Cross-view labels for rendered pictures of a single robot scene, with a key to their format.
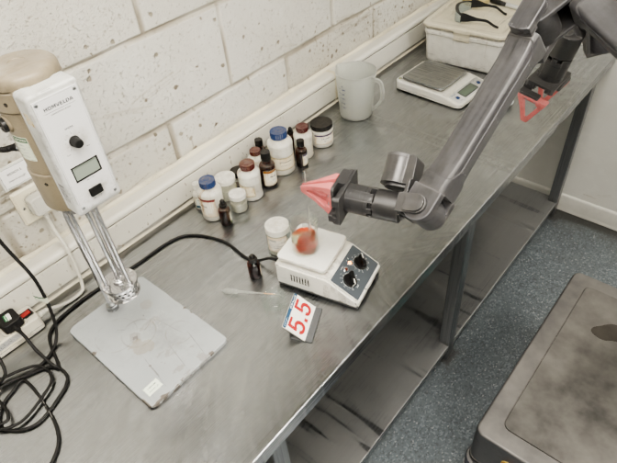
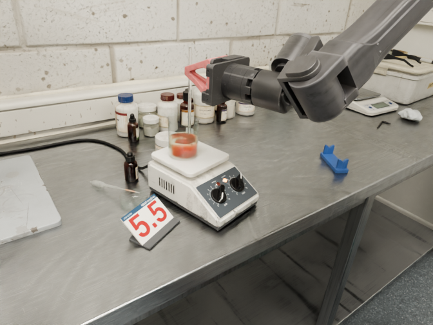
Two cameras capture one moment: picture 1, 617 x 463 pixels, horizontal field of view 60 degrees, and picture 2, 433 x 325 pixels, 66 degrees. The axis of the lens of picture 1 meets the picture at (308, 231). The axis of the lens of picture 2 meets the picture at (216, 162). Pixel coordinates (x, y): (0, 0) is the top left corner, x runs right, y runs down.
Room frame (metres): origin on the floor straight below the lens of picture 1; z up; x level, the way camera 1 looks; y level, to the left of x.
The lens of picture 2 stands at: (0.25, -0.15, 1.15)
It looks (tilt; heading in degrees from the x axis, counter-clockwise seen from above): 28 degrees down; 8
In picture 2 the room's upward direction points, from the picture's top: 4 degrees clockwise
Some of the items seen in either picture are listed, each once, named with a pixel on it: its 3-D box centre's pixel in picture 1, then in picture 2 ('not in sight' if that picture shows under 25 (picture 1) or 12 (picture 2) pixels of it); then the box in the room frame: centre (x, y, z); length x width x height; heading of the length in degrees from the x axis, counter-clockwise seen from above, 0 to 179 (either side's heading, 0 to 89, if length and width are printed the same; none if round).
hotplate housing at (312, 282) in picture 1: (323, 264); (199, 178); (0.83, -0.03, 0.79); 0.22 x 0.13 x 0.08; 59
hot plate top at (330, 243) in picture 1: (312, 247); (190, 156); (0.84, 0.00, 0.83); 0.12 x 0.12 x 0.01; 59
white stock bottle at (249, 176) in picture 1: (249, 178); (167, 111); (1.16, 0.14, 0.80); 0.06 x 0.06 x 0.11
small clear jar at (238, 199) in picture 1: (238, 200); (151, 126); (1.10, 0.18, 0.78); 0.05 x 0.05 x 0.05
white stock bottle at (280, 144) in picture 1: (280, 150); (203, 100); (1.26, 0.06, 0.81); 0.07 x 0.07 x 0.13
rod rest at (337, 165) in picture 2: not in sight; (334, 157); (1.06, -0.33, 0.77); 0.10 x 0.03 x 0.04; 17
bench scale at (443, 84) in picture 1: (441, 82); (357, 98); (1.64, -0.50, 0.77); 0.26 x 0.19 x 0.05; 43
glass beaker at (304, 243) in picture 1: (305, 236); (183, 137); (0.84, 0.01, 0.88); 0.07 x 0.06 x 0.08; 31
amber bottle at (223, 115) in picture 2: (301, 152); (221, 108); (1.27, 0.00, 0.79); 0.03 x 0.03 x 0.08
